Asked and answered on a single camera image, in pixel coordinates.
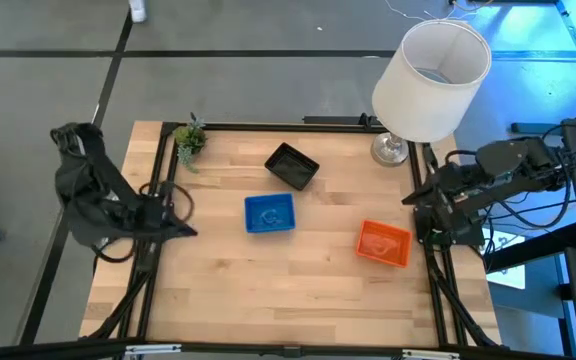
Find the small green potted plant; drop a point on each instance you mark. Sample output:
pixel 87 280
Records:
pixel 190 139

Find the silver lamp base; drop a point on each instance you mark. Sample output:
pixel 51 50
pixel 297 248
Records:
pixel 390 150

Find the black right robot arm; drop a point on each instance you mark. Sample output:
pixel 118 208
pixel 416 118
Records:
pixel 513 160

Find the white paper sheet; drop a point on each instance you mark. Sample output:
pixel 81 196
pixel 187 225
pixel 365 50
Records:
pixel 510 275

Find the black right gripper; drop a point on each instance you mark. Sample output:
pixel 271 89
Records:
pixel 453 187

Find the blue plastic basket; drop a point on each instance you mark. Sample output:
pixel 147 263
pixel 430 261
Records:
pixel 268 230
pixel 270 215

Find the black diagonal beam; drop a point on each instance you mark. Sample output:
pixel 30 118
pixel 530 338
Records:
pixel 533 247

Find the black mounting bar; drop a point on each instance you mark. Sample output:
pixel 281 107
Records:
pixel 338 120

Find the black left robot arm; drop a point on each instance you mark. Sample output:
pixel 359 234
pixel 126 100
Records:
pixel 93 200

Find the black aluminium table frame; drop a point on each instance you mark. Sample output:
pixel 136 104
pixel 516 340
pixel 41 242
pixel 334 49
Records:
pixel 318 128

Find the white lampshade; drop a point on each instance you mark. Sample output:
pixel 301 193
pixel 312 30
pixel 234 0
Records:
pixel 418 110

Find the black plastic basket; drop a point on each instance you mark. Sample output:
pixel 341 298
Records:
pixel 292 167

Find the person's white shoe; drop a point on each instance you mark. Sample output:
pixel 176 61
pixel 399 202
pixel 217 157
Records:
pixel 137 10

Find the black crossbar with silver brackets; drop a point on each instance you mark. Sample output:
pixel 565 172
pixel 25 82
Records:
pixel 288 351

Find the black floor bar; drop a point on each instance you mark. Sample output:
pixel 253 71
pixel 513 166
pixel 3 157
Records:
pixel 535 128

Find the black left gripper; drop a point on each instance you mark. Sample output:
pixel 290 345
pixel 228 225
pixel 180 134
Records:
pixel 155 220

